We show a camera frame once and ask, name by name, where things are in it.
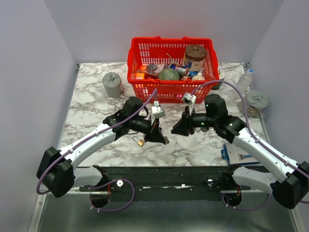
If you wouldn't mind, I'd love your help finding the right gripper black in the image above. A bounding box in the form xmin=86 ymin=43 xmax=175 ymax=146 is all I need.
xmin=171 ymin=105 xmax=217 ymax=137

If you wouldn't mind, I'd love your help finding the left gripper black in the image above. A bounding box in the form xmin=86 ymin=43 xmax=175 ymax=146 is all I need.
xmin=129 ymin=115 xmax=166 ymax=144

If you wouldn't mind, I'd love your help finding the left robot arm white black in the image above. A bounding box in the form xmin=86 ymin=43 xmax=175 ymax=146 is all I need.
xmin=36 ymin=97 xmax=169 ymax=198

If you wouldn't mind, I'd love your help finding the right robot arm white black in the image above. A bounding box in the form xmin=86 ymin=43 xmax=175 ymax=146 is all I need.
xmin=171 ymin=93 xmax=309 ymax=209

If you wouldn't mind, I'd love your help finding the brass padlock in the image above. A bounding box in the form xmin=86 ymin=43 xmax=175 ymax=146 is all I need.
xmin=132 ymin=136 xmax=145 ymax=146

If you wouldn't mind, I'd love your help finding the red soda can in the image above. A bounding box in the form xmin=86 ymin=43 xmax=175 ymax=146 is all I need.
xmin=180 ymin=76 xmax=192 ymax=82

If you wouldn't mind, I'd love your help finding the white pump bottle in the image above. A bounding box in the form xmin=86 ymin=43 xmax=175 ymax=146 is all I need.
xmin=191 ymin=72 xmax=205 ymax=81

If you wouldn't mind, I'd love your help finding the green melon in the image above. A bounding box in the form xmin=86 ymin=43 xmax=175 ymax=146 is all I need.
xmin=158 ymin=68 xmax=180 ymax=81

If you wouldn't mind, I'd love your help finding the red blue drink can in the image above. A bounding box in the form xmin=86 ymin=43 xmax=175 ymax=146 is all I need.
xmin=170 ymin=64 xmax=190 ymax=76

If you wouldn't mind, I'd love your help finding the blue white booklet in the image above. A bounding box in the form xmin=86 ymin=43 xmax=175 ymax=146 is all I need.
xmin=221 ymin=143 xmax=259 ymax=166

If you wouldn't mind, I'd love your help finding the red plastic basket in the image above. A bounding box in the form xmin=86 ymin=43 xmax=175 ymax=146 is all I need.
xmin=127 ymin=36 xmax=219 ymax=103

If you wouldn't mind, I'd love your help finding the orange small box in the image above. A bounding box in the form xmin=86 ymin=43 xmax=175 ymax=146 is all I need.
xmin=136 ymin=72 xmax=145 ymax=80

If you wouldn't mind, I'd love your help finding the crumpled snack packet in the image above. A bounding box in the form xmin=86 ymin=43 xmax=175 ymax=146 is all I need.
xmin=139 ymin=63 xmax=168 ymax=76

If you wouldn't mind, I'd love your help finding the grey taped can left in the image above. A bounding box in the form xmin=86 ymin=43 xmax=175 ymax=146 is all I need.
xmin=102 ymin=72 xmax=123 ymax=98

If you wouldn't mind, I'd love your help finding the grey taped can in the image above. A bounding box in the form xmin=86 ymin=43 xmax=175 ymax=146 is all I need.
xmin=238 ymin=90 xmax=269 ymax=116
xmin=102 ymin=72 xmax=123 ymax=98

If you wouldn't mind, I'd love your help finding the brown lid cylindrical canister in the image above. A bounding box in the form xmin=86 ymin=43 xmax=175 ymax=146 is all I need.
xmin=183 ymin=44 xmax=207 ymax=72

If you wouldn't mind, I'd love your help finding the clear plastic water bottle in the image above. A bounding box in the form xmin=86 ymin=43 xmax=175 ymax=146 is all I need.
xmin=235 ymin=69 xmax=254 ymax=95

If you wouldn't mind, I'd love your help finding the grey taped can right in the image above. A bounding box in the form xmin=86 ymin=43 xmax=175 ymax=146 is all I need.
xmin=238 ymin=90 xmax=269 ymax=116

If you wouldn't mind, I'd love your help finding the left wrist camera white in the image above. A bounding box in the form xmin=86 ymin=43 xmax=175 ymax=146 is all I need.
xmin=151 ymin=101 xmax=165 ymax=119

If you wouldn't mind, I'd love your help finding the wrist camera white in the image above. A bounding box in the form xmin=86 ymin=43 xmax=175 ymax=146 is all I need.
xmin=151 ymin=101 xmax=165 ymax=119
xmin=182 ymin=92 xmax=197 ymax=115

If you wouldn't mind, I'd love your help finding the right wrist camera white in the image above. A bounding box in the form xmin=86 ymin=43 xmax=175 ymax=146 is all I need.
xmin=182 ymin=92 xmax=197 ymax=115

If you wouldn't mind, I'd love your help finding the black mounting rail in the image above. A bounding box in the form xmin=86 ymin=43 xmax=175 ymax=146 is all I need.
xmin=80 ymin=166 xmax=247 ymax=206

